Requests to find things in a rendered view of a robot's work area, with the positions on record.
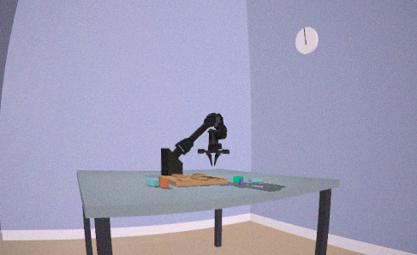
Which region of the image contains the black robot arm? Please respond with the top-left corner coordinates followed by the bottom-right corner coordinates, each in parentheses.
top-left (173, 113), bottom-right (227, 158)

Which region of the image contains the small green block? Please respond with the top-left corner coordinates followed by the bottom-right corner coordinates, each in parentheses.
top-left (233, 176), bottom-right (243, 182)

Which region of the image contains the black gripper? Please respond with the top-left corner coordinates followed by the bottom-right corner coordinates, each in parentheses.
top-left (198, 139), bottom-right (229, 167)

